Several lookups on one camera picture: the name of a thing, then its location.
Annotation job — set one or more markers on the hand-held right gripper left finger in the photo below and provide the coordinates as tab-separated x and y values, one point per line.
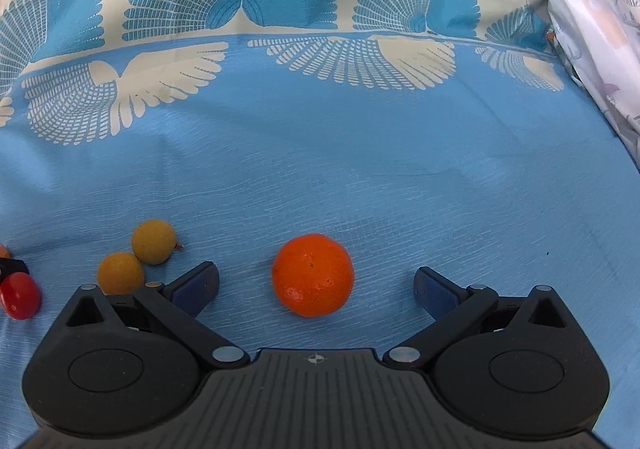
197	289

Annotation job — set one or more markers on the yellow-brown longan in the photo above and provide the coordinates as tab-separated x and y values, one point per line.
120	273
153	242

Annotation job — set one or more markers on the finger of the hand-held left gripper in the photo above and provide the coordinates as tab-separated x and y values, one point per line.
12	268

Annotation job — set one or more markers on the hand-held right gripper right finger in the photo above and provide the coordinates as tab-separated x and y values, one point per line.
437	296

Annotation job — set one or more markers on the orange mandarin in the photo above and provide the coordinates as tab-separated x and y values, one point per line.
312	275
3	252

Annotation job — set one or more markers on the red cherry tomato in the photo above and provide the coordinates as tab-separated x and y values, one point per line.
20	296

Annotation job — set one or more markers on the white patterned fabric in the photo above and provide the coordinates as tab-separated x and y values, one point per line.
590	19

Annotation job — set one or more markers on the blue printed cloth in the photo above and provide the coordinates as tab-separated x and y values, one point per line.
350	154

